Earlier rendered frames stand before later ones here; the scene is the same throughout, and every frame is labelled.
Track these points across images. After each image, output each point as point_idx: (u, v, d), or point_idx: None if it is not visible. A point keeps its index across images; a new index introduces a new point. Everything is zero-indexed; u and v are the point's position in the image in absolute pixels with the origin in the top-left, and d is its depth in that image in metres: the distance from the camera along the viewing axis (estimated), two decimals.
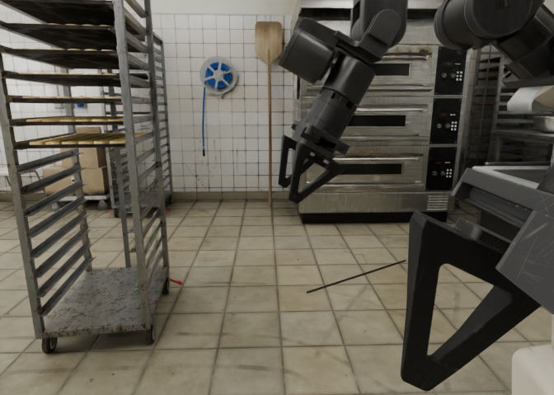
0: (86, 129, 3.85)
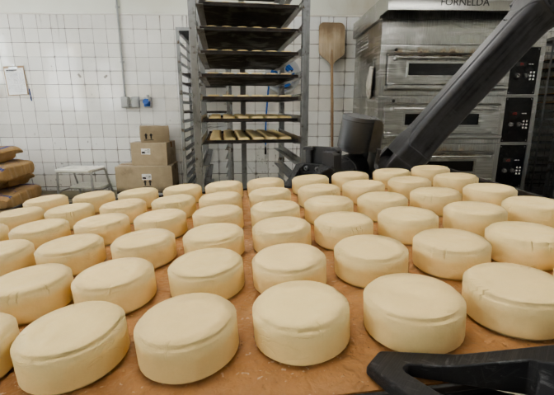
0: (157, 127, 3.94)
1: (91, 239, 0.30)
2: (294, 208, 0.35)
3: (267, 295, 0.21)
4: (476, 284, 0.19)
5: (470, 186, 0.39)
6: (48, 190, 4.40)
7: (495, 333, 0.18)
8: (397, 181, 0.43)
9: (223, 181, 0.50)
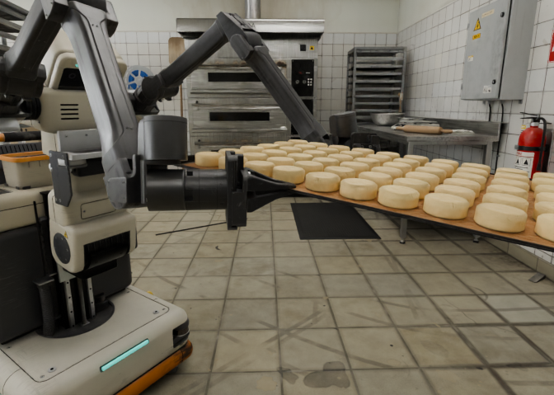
0: None
1: (458, 174, 0.59)
2: (348, 162, 0.65)
3: (392, 157, 0.76)
4: (348, 148, 0.83)
5: (255, 148, 0.74)
6: None
7: None
8: (264, 155, 0.66)
9: (355, 184, 0.48)
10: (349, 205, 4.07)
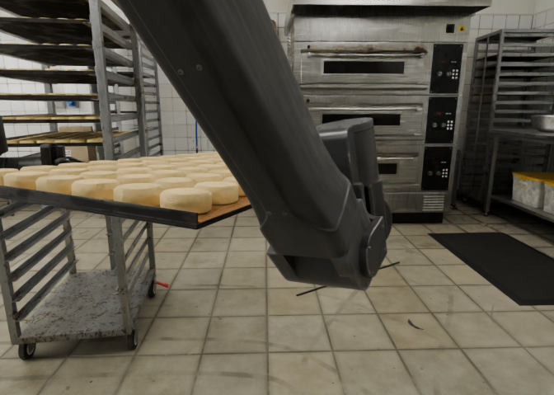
0: (77, 128, 3.79)
1: None
2: (198, 166, 0.60)
3: None
4: (86, 162, 0.61)
5: (113, 180, 0.42)
6: None
7: None
8: (180, 177, 0.45)
9: None
10: (512, 238, 3.06)
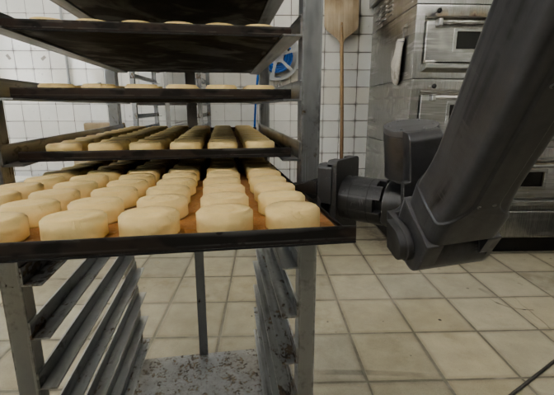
0: (107, 124, 2.94)
1: (159, 162, 0.68)
2: (168, 176, 0.51)
3: (64, 179, 0.53)
4: (4, 190, 0.41)
5: (163, 207, 0.33)
6: None
7: None
8: (219, 192, 0.39)
9: (269, 166, 0.61)
10: None
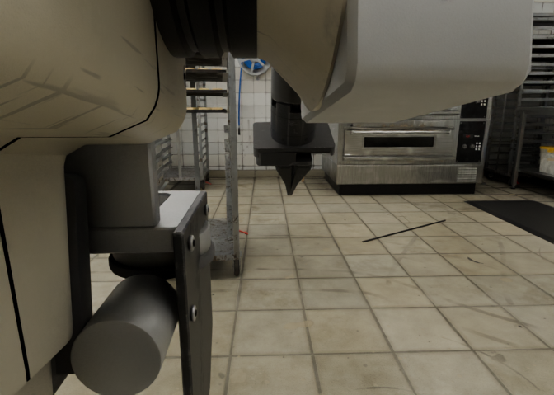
0: None
1: None
2: None
3: None
4: None
5: None
6: None
7: None
8: (203, 107, 1.78)
9: None
10: (542, 204, 3.32)
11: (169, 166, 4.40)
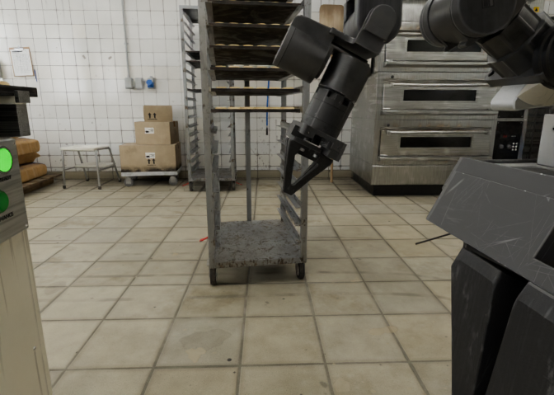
0: (160, 106, 4.01)
1: None
2: None
3: None
4: None
5: None
6: (53, 171, 4.47)
7: None
8: None
9: None
10: None
11: (196, 166, 4.36)
